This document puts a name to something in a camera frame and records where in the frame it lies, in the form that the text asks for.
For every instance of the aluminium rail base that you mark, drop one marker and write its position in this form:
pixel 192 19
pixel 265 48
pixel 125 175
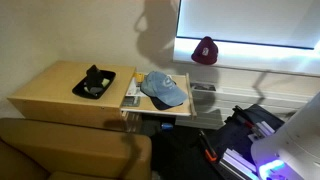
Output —
pixel 234 163

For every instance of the small grey card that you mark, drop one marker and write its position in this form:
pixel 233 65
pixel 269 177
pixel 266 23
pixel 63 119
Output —
pixel 131 101

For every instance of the sticker label on heater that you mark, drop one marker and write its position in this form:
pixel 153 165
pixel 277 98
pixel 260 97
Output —
pixel 201 86

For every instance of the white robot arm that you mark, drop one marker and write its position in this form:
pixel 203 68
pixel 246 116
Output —
pixel 293 151

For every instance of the blue object under tray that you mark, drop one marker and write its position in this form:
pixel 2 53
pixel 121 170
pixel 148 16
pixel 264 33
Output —
pixel 167 126

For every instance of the roller window blind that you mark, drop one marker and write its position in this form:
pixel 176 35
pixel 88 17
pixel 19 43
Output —
pixel 288 23

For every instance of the colourful brochure paper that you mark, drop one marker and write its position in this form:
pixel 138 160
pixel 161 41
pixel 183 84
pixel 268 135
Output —
pixel 154 84

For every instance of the navy cap yellow logo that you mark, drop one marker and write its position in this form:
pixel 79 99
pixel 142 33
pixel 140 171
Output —
pixel 159 105

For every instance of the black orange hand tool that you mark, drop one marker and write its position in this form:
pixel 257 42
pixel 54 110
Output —
pixel 210 153

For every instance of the white wall heater unit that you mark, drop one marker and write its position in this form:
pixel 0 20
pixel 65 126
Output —
pixel 279 93

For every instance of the wooden cabinet desk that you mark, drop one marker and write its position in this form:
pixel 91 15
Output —
pixel 49 97

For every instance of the maroon cap on sill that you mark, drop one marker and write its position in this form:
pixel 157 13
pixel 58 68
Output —
pixel 206 52

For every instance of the black plastic tray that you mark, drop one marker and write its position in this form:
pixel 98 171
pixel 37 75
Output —
pixel 81 90

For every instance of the black equipment case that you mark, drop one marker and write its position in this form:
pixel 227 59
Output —
pixel 234 134

